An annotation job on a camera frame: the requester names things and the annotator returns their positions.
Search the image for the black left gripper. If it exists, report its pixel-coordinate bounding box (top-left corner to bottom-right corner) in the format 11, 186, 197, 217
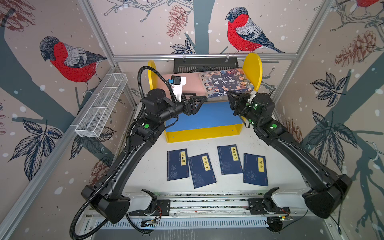
157, 91, 206, 124

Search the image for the colourful portrait cover book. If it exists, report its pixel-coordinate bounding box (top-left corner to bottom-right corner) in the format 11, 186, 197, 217
199, 69, 254, 99

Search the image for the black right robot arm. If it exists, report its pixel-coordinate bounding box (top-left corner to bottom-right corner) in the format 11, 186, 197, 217
228, 91, 352, 219

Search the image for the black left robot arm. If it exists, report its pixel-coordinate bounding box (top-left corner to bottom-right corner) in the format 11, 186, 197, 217
73, 89, 208, 224

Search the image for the yellow wooden bookshelf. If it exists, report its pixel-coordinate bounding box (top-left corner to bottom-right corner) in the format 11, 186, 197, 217
146, 52, 264, 144

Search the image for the black mesh tray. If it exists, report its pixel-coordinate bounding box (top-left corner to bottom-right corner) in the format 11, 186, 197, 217
174, 58, 239, 74

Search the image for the navy book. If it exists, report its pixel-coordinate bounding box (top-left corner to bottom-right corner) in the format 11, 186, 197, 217
217, 145, 243, 175
243, 153, 269, 187
188, 153, 217, 189
167, 149, 190, 181

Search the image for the navy book far left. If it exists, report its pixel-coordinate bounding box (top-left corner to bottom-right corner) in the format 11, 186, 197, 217
167, 149, 190, 181

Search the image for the navy book far right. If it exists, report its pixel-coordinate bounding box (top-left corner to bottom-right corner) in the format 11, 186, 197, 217
243, 153, 269, 187

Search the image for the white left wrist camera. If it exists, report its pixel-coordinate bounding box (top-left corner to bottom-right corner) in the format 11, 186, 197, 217
169, 75, 187, 101

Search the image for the aluminium horizontal frame bar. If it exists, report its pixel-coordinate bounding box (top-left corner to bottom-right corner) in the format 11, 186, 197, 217
113, 53, 298, 63

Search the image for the white wire mesh basket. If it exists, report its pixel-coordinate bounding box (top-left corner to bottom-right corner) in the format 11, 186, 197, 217
75, 73, 128, 138

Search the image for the black corrugated cable hose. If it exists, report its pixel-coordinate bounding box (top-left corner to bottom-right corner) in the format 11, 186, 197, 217
69, 65, 178, 240

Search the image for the aluminium rail base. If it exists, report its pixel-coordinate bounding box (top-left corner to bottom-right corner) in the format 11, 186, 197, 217
80, 190, 334, 232

